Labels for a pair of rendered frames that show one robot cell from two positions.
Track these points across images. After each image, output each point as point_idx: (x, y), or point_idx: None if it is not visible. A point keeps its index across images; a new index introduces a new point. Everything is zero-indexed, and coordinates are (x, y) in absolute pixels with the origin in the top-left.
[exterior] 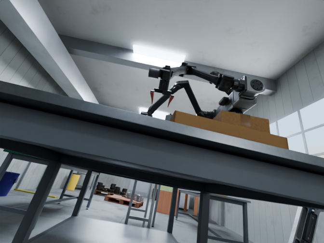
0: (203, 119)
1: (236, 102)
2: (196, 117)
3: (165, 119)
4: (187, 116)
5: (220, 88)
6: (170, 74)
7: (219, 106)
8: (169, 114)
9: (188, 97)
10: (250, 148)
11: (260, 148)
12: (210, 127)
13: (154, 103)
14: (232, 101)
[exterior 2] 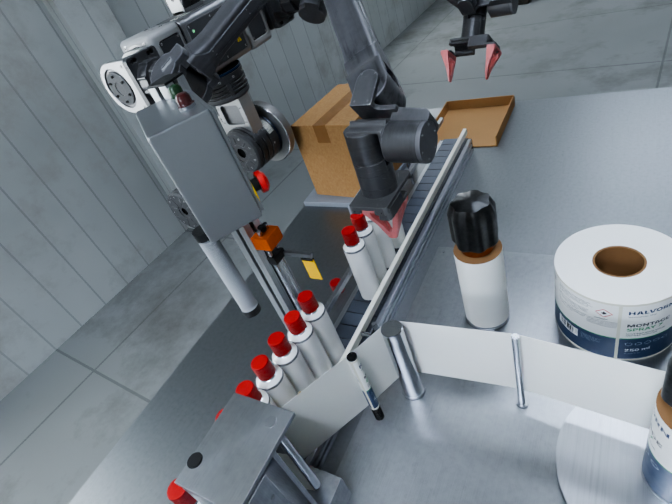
0: (496, 97)
1: (263, 42)
2: (500, 97)
3: (226, 144)
4: (506, 97)
5: (326, 15)
6: None
7: (168, 36)
8: (189, 96)
9: (267, 1)
10: None
11: None
12: (492, 101)
13: (377, 42)
14: (246, 34)
